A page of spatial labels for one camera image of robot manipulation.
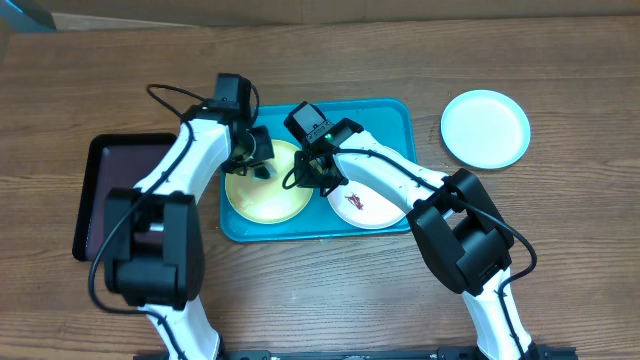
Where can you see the green and yellow sponge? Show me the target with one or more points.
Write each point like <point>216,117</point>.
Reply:
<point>263,172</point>

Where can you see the white plate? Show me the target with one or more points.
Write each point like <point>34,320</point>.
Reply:
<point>360,206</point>

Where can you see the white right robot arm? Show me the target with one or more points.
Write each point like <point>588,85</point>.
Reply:
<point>461,236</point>

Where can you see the black water tray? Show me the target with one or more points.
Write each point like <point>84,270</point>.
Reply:
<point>114,161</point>

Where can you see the yellow-green plate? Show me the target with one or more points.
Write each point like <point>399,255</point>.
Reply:
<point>265,201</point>

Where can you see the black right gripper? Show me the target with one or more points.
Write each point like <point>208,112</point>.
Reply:
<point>307,180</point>

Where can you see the cardboard backdrop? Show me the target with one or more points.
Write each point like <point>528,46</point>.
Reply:
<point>287,12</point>

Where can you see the light blue plate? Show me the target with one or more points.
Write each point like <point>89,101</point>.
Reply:
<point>485,129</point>

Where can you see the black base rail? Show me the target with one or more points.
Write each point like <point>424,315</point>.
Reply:
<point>540,352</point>

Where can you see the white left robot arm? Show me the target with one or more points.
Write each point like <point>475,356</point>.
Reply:
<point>152,254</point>

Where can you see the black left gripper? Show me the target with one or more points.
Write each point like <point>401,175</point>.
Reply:
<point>261,133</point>

